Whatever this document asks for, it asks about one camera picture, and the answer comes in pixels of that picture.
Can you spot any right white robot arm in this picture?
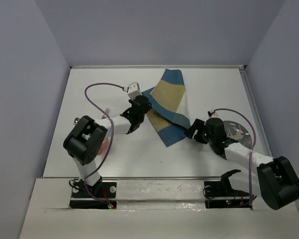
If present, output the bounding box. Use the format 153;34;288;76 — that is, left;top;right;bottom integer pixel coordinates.
184;118;299;210

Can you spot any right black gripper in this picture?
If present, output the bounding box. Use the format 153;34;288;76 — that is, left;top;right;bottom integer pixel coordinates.
183;118;215;144

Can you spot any pink mug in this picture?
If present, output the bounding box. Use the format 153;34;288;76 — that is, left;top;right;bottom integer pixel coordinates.
98;137;110;155

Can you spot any grey reindeer plate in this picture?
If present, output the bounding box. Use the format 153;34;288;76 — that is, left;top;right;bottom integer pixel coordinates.
223;120;253;149

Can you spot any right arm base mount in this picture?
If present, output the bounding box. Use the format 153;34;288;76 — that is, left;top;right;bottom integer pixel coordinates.
202;169;252;209

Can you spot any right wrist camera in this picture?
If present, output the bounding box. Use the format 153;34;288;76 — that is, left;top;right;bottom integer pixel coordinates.
207;110;219;118

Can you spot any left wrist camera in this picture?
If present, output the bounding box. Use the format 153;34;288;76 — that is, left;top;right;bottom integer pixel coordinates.
127;82;142;100

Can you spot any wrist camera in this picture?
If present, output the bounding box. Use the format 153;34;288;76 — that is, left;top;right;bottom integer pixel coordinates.
207;110;219;118
127;82;142;100

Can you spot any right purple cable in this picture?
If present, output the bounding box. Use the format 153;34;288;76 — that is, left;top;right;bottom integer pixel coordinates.
213;108;258;206

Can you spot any blue tan checked placemat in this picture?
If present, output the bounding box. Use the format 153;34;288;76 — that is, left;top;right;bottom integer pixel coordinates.
143;69;191;147

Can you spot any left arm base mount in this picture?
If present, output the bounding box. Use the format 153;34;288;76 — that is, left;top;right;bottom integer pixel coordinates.
69;179;117;210

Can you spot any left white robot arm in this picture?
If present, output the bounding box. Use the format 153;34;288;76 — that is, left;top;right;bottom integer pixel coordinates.
63;95;151;197

